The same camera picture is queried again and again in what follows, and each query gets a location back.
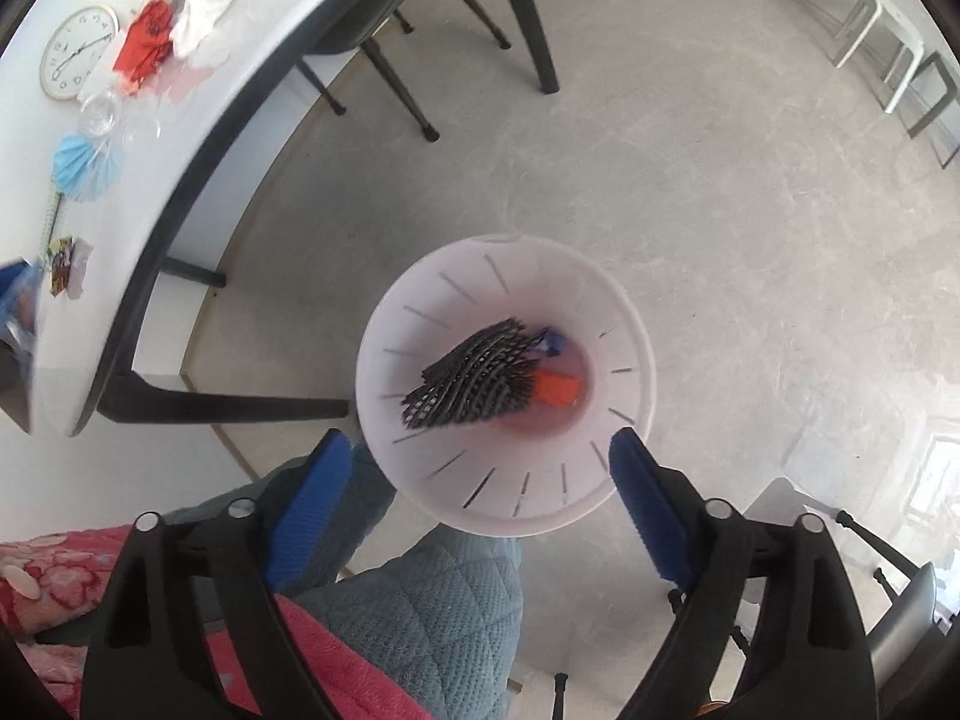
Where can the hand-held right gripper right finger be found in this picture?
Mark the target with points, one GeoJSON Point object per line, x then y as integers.
{"type": "Point", "coordinates": [645, 495]}

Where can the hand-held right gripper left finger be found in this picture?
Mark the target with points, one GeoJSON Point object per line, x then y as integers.
{"type": "Point", "coordinates": [315, 510]}

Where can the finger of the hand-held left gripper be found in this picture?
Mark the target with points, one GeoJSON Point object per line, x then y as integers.
{"type": "Point", "coordinates": [19, 296]}

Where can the snack wrapper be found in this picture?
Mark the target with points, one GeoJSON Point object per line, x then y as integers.
{"type": "Point", "coordinates": [66, 266]}

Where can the red wrapper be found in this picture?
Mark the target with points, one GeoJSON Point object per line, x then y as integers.
{"type": "Point", "coordinates": [559, 388]}

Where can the small blue scrap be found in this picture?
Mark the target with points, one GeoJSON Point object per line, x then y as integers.
{"type": "Point", "coordinates": [553, 343]}

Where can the black foam net sleeve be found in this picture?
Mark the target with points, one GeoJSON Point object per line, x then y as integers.
{"type": "Point", "coordinates": [472, 382]}

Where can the white slotted waste bin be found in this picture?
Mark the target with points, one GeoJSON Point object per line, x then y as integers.
{"type": "Point", "coordinates": [450, 292]}

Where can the pink paper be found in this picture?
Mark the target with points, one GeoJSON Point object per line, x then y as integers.
{"type": "Point", "coordinates": [187, 79]}

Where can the red paper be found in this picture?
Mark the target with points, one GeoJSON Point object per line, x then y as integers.
{"type": "Point", "coordinates": [146, 37]}

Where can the white tissue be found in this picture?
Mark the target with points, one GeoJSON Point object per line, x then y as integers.
{"type": "Point", "coordinates": [206, 11]}

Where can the person's blue quilted pants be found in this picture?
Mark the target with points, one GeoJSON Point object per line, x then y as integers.
{"type": "Point", "coordinates": [435, 615]}

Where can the clear plastic cup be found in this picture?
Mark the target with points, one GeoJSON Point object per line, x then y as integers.
{"type": "Point", "coordinates": [142, 127]}

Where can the round white clock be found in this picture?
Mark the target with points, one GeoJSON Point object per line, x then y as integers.
{"type": "Point", "coordinates": [75, 52]}

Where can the red floral cloth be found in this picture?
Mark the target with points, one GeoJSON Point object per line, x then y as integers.
{"type": "Point", "coordinates": [52, 570]}

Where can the grey chair with black legs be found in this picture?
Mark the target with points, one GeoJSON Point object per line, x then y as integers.
{"type": "Point", "coordinates": [904, 615]}
{"type": "Point", "coordinates": [375, 7]}

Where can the grey stool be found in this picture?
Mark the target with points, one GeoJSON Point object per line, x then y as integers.
{"type": "Point", "coordinates": [937, 64]}

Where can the white stool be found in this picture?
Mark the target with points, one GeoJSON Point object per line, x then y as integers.
{"type": "Point", "coordinates": [889, 11]}

